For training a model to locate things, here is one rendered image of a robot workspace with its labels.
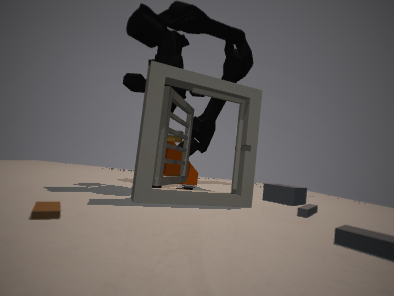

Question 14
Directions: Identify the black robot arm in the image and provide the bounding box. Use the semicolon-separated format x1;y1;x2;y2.
126;1;253;157

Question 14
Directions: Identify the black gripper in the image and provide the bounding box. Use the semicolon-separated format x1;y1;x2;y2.
123;50;205;113

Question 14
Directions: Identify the grey slatted rack door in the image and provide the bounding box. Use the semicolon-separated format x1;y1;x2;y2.
131;60;262;207

